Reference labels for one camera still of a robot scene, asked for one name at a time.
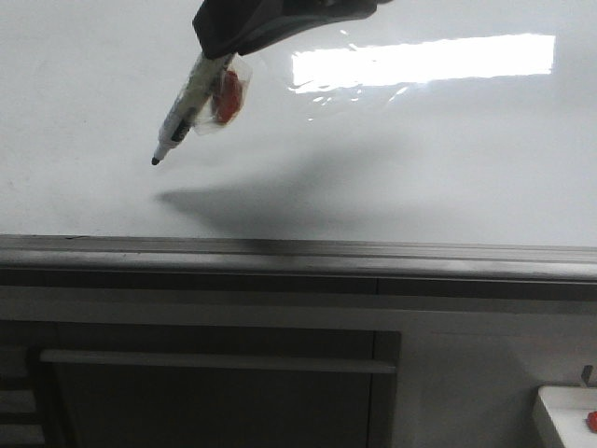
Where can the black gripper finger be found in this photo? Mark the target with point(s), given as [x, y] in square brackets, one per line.
[243, 27]

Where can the white whiteboard marker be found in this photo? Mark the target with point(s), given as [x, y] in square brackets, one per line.
[188, 104]

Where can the red magnet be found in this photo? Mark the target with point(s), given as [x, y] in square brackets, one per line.
[226, 100]

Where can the white whiteboard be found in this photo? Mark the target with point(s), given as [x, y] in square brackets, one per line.
[470, 122]

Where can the white box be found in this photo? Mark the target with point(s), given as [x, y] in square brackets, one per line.
[561, 415]

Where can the small red object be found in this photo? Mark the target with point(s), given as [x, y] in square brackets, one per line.
[591, 421]

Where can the grey whiteboard tray rail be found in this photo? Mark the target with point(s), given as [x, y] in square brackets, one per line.
[297, 257]

